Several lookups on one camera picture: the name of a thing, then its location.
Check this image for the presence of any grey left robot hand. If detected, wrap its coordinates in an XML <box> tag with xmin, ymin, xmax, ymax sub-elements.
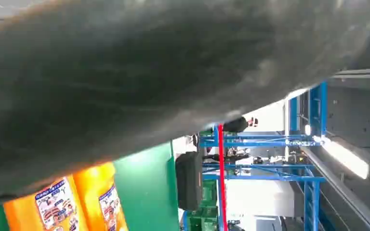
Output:
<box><xmin>0</xmin><ymin>0</ymin><xmax>370</xmax><ymax>212</ymax></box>

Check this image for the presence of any person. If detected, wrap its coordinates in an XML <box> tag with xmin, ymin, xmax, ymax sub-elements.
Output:
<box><xmin>222</xmin><ymin>116</ymin><xmax>259</xmax><ymax>134</ymax></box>

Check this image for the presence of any green table mat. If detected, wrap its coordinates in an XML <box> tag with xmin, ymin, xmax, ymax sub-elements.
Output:
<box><xmin>0</xmin><ymin>141</ymin><xmax>181</xmax><ymax>231</ymax></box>

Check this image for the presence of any black zip case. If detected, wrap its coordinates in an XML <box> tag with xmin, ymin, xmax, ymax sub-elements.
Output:
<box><xmin>175</xmin><ymin>151</ymin><xmax>204</xmax><ymax>212</ymax></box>

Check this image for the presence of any orange drink bottle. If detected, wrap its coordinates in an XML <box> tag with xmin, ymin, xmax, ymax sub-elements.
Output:
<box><xmin>72</xmin><ymin>162</ymin><xmax>130</xmax><ymax>231</ymax></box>
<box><xmin>3</xmin><ymin>175</ymin><xmax>89</xmax><ymax>231</ymax></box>

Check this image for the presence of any red pole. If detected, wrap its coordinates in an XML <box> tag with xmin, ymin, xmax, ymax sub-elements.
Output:
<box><xmin>217</xmin><ymin>123</ymin><xmax>229</xmax><ymax>231</ymax></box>

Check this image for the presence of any green plastic crate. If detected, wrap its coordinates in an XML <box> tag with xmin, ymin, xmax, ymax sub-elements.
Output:
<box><xmin>187</xmin><ymin>206</ymin><xmax>220</xmax><ymax>231</ymax></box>
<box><xmin>201</xmin><ymin>179</ymin><xmax>218</xmax><ymax>207</ymax></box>

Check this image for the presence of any blue metal rack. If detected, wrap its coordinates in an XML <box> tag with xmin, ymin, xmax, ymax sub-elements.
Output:
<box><xmin>199</xmin><ymin>81</ymin><xmax>329</xmax><ymax>231</ymax></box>

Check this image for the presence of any ceiling light strip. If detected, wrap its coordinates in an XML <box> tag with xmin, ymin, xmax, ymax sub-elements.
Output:
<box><xmin>312</xmin><ymin>135</ymin><xmax>370</xmax><ymax>180</ymax></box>

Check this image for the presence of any grey ceiling rail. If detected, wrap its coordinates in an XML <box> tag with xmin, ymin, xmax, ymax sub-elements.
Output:
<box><xmin>300</xmin><ymin>146</ymin><xmax>370</xmax><ymax>231</ymax></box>

